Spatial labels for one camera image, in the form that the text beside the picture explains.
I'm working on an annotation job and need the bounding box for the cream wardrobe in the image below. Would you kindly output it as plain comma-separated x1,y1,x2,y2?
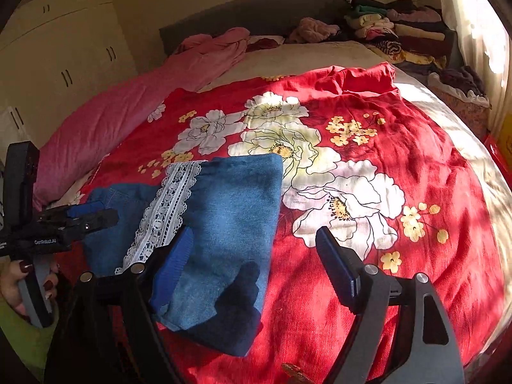
0,0,139,161

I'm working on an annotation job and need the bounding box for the cream curtain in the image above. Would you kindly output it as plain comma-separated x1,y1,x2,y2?
434,0,512,137

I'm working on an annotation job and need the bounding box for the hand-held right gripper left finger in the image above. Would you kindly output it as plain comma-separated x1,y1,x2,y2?
46,226,195,384

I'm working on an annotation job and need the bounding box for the blue denim pants lace trim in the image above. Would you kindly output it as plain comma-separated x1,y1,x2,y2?
82,153,284,357

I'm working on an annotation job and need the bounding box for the grey padded headboard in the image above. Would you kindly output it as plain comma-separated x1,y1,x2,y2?
159,0,350,54

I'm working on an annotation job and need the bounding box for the pile of folded clothes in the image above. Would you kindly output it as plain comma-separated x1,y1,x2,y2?
346,0,454,67

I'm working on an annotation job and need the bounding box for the green clothing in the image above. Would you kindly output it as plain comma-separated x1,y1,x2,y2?
0,292,60,372

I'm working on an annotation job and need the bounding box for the red box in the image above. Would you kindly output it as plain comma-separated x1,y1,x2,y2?
484,135,512,177

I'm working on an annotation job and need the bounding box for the red floral blanket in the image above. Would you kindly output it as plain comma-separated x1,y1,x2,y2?
52,62,507,384

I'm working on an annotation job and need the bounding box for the brown leather item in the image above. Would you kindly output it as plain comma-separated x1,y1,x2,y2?
282,363,308,384

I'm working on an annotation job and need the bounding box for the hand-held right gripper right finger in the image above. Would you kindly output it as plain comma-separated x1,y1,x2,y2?
315,226,467,384

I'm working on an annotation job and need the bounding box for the frilled laundry basket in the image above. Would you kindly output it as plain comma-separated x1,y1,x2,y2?
428,66,492,139

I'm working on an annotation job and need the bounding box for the dark red garment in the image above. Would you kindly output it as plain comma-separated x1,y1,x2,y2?
246,37,281,52

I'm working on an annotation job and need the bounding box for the person's left hand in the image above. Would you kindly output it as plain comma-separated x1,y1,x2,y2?
0,260,60,316

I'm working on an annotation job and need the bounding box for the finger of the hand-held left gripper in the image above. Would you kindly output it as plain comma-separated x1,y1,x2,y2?
60,209,119,244
38,201,105,227

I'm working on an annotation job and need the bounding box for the bed with beige sheet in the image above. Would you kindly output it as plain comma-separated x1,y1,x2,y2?
200,40,512,257

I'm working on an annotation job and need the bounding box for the yellow bag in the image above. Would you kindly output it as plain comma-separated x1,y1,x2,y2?
498,114,512,156

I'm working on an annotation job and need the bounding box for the pink quilt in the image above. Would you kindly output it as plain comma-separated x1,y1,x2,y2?
34,27,251,209

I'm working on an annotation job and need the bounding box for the pink fluffy garment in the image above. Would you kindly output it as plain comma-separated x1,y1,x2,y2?
288,17,340,44

